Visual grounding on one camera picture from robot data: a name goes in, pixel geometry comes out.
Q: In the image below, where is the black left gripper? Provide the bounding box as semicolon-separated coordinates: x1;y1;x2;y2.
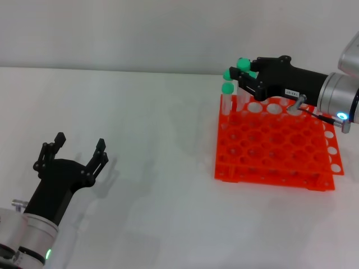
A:
24;132;110;226

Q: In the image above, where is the left wrist cable with connector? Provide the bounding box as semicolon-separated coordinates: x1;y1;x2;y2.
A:
11;198;29;212

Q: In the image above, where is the orange test tube rack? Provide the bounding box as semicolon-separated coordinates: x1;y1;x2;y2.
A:
213;94;345;192

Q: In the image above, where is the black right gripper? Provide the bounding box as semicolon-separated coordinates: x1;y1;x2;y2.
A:
229;55;329;107

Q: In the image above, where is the wrist cable with connector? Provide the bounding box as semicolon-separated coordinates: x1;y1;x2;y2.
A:
287;94;351;135
11;198;29;212

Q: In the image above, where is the right wrist cable with connector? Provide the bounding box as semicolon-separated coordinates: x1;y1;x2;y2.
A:
287;94;351;135

